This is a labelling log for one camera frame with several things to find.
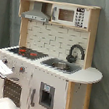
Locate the oven door with window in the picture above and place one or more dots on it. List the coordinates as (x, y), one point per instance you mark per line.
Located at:
(12, 89)

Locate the white microwave door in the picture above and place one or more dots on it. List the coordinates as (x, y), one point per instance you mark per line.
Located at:
(63, 15)

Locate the red left stove knob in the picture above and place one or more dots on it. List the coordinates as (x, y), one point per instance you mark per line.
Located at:
(4, 61)

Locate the metal sink basin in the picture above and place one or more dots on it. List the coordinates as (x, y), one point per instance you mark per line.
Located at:
(61, 65)

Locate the wooden toy kitchen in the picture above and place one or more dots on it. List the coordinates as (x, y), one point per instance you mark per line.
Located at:
(69, 43)

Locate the red stove knob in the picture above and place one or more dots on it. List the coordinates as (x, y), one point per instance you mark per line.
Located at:
(4, 61)
(22, 69)

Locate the red right stove knob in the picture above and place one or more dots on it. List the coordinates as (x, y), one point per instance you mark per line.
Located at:
(22, 69)

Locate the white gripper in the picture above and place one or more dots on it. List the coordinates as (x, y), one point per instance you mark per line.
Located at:
(4, 70)

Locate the microwave button panel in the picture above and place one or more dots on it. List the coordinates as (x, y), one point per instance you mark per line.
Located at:
(79, 17)

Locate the black stovetop red burners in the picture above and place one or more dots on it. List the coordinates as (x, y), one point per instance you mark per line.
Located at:
(28, 53)

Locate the grey range hood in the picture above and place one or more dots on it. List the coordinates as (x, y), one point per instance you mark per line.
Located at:
(36, 13)

